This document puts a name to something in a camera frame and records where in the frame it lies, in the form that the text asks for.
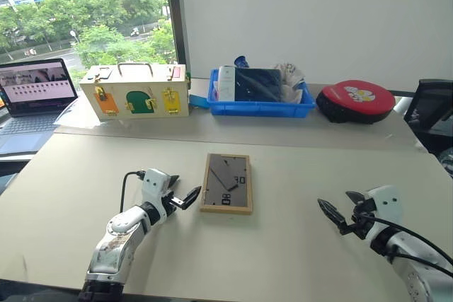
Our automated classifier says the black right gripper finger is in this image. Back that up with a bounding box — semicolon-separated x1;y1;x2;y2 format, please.
345;190;367;205
316;198;347;229

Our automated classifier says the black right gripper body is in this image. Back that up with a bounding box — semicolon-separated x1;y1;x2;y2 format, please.
339;197;378;241

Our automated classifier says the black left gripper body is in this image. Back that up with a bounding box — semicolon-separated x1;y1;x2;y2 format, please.
164;190;184;216

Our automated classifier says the laptop computer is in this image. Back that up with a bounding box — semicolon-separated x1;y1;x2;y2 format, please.
0;57;79;156

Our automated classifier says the small blue flat item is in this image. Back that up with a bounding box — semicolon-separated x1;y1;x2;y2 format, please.
188;93;211;110

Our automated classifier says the wooden lock puzzle box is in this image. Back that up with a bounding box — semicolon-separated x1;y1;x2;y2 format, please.
79;62;193;122

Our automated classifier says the red and black round case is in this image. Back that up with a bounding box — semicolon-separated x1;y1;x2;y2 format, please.
315;79;396;125

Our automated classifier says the white carton box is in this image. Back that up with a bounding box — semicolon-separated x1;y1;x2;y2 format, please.
217;65;237;103

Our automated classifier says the blue plastic bin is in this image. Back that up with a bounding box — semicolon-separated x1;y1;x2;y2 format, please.
206;68;317;120

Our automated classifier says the black office chair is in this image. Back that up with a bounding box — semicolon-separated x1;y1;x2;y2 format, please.
403;79;453;180

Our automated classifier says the dark blue flat pouch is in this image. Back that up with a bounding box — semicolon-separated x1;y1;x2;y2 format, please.
233;66;285;103

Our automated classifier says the white patterned plastic bag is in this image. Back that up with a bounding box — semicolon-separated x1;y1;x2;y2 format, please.
273;62;306;104

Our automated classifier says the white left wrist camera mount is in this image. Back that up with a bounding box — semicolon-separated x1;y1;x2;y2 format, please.
140;168;174;226

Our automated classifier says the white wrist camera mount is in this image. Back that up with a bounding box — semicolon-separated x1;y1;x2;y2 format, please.
140;168;174;226
364;185;405;236

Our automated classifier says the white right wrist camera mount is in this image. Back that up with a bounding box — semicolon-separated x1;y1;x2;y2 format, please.
364;185;405;236

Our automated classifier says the wooden picture frame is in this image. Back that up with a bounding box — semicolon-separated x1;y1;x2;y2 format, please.
199;153;255;216

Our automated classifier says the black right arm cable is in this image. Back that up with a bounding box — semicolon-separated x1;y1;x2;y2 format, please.
357;212;453;279

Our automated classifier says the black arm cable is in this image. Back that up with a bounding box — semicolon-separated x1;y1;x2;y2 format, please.
119;170;147;212
357;212;453;279

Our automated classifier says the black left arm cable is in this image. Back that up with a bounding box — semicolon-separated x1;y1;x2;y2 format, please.
119;170;147;212

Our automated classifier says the dark window frame post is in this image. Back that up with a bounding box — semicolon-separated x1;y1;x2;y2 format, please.
163;0;193;80

